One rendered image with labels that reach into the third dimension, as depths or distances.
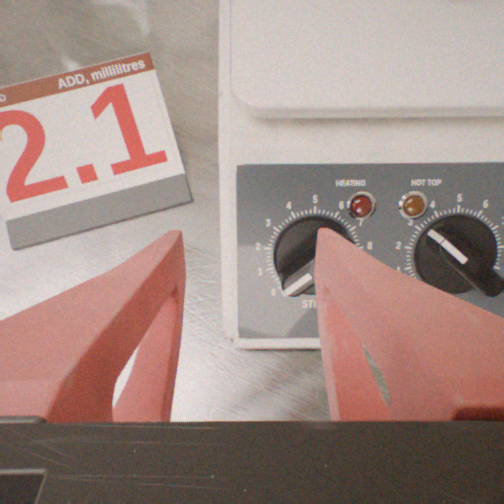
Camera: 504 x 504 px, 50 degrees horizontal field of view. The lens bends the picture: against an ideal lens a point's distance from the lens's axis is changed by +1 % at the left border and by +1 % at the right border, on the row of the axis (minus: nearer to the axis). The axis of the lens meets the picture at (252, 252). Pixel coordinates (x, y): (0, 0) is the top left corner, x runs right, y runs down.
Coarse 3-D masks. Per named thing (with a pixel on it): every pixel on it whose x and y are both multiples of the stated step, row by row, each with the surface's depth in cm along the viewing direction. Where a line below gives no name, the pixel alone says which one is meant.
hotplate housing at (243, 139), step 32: (224, 0) 22; (224, 32) 22; (224, 64) 21; (224, 96) 21; (224, 128) 21; (256, 128) 20; (288, 128) 20; (320, 128) 20; (352, 128) 20; (384, 128) 20; (416, 128) 20; (448, 128) 20; (480, 128) 20; (224, 160) 21; (256, 160) 20; (288, 160) 20; (320, 160) 20; (352, 160) 20; (384, 160) 20; (416, 160) 20; (448, 160) 20; (480, 160) 20; (224, 192) 21; (224, 224) 21; (224, 256) 22; (224, 288) 22; (224, 320) 23
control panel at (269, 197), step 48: (240, 192) 21; (288, 192) 21; (336, 192) 21; (384, 192) 21; (432, 192) 21; (480, 192) 21; (240, 240) 21; (384, 240) 21; (240, 288) 22; (240, 336) 22; (288, 336) 22
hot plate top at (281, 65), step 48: (240, 0) 19; (288, 0) 19; (336, 0) 19; (384, 0) 19; (480, 0) 19; (240, 48) 19; (288, 48) 19; (336, 48) 19; (384, 48) 19; (432, 48) 19; (480, 48) 19; (240, 96) 19; (288, 96) 18; (336, 96) 19; (384, 96) 19; (432, 96) 19; (480, 96) 19
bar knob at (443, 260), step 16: (432, 224) 21; (448, 224) 21; (464, 224) 21; (480, 224) 21; (432, 240) 20; (448, 240) 19; (464, 240) 21; (480, 240) 21; (416, 256) 21; (432, 256) 21; (448, 256) 20; (464, 256) 20; (480, 256) 21; (496, 256) 21; (432, 272) 21; (448, 272) 21; (464, 272) 20; (480, 272) 20; (448, 288) 21; (464, 288) 21; (480, 288) 20; (496, 288) 20
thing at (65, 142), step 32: (64, 96) 24; (96, 96) 24; (128, 96) 25; (0, 128) 24; (32, 128) 24; (64, 128) 25; (96, 128) 25; (128, 128) 25; (160, 128) 26; (0, 160) 25; (32, 160) 25; (64, 160) 25; (96, 160) 26; (128, 160) 26; (160, 160) 26; (0, 192) 25; (32, 192) 26; (64, 192) 26
